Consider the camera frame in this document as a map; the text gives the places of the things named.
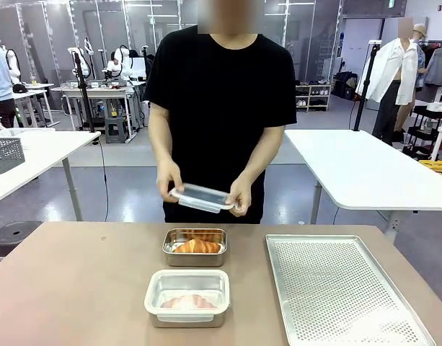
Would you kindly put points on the person's left hand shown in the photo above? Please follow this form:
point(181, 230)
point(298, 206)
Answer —
point(242, 196)

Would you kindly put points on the person's right hand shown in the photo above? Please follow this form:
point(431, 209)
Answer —
point(169, 178)

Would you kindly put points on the translucent white clip lid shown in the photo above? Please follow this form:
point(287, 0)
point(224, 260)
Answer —
point(187, 277)
point(202, 197)

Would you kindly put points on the golden brown croissant bread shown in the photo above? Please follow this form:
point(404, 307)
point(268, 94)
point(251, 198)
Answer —
point(197, 247)
point(190, 302)

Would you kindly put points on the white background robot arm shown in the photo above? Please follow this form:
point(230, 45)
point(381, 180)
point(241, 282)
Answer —
point(80, 59)
point(123, 65)
point(12, 66)

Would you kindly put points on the person's left forearm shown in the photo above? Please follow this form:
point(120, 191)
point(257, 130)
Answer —
point(260, 162)

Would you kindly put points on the person's right forearm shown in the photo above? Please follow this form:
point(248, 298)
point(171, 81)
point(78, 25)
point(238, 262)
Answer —
point(163, 147)

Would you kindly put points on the stainless steel rectangular container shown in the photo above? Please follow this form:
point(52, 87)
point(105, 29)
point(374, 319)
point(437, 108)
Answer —
point(170, 257)
point(188, 322)

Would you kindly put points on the grey step stool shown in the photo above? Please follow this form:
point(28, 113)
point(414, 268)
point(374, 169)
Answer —
point(116, 129)

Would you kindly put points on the person in black T-shirt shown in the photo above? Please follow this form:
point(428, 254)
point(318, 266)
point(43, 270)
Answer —
point(220, 108)

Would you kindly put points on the white background work table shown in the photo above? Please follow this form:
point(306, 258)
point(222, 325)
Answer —
point(98, 92)

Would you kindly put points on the black light stand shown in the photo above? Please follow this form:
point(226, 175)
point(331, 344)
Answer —
point(84, 97)

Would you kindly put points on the white shoe rack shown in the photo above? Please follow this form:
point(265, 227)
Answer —
point(314, 97)

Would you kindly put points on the white table with grey basket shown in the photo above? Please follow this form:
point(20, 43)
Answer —
point(47, 151)

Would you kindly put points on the perforated metal baking tray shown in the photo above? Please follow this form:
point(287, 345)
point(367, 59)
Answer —
point(332, 288)

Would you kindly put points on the black bags pile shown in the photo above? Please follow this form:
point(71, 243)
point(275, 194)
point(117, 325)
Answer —
point(345, 84)

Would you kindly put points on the white background desk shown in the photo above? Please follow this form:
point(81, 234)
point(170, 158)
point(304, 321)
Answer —
point(29, 95)

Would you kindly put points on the grey perforated plastic basket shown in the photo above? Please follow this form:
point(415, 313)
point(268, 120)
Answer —
point(4, 155)

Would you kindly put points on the black round stool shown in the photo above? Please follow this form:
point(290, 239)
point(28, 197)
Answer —
point(11, 234)

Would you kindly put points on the black cap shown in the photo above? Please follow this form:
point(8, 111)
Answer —
point(19, 88)

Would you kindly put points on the mannequin in white shirt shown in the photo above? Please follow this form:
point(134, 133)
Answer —
point(386, 72)

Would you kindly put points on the black rolling cart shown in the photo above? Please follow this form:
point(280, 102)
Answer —
point(424, 133)

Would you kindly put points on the yellow plastic crate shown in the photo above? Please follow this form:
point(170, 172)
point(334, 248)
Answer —
point(437, 167)

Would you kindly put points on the clothes rack with denim jacket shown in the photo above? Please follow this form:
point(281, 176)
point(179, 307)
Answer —
point(438, 65)

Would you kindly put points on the mannequin with beige hat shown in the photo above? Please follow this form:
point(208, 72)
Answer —
point(420, 36)

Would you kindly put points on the black tripod camera stand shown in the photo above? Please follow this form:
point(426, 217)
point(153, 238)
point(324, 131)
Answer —
point(365, 86)

